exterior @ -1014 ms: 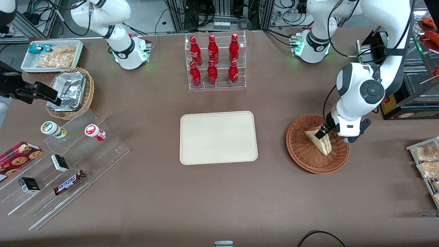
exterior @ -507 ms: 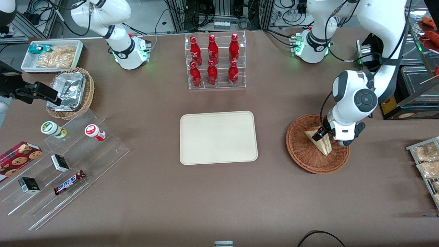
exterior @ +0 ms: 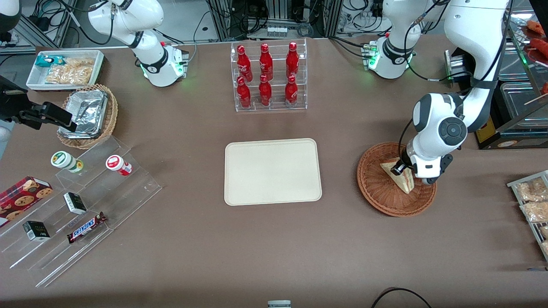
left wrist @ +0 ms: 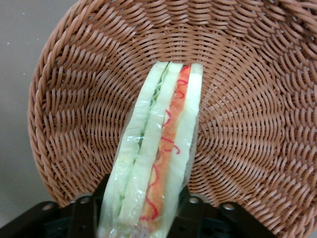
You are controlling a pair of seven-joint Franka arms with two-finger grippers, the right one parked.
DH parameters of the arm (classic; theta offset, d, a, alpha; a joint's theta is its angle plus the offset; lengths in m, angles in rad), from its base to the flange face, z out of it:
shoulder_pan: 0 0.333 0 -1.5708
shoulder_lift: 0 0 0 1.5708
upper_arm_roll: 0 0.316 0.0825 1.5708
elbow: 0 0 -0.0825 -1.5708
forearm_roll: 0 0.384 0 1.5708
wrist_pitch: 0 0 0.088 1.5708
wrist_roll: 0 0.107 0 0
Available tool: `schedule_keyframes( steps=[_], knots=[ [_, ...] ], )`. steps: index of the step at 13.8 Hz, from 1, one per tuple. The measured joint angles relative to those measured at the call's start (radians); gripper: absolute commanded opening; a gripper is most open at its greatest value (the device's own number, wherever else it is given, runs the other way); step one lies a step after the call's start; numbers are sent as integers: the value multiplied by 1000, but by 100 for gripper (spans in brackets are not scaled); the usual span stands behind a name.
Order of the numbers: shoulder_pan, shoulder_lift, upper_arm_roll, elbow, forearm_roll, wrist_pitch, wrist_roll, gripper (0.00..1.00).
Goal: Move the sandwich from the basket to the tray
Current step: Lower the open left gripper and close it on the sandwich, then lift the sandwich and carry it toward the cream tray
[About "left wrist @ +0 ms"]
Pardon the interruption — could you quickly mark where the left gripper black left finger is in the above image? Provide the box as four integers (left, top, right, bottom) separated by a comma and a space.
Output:
0, 173, 111, 238

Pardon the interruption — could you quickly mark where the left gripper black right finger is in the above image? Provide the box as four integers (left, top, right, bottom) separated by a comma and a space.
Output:
170, 185, 282, 238

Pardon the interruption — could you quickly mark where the triangular sandwich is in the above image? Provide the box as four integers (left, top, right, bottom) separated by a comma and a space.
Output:
97, 61, 205, 238

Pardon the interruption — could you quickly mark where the brown round wicker basket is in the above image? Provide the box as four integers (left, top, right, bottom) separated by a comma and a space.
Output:
26, 0, 317, 238

